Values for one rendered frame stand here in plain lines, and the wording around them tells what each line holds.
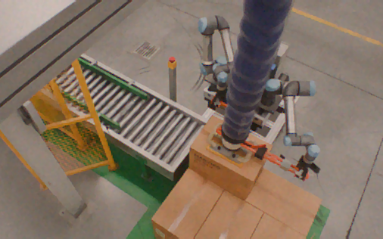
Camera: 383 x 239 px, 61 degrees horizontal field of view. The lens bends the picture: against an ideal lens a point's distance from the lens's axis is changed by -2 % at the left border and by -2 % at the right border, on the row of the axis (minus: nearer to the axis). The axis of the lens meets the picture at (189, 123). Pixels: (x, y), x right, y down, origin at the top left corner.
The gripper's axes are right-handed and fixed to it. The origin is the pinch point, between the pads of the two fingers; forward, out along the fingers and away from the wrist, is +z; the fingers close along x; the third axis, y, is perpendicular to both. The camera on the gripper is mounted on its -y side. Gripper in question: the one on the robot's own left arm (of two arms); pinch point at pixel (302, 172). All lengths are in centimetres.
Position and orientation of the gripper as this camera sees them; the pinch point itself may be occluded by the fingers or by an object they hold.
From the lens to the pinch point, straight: 269.7
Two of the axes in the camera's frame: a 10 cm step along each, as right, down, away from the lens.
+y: -8.5, -4.4, 2.9
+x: -5.3, 6.9, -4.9
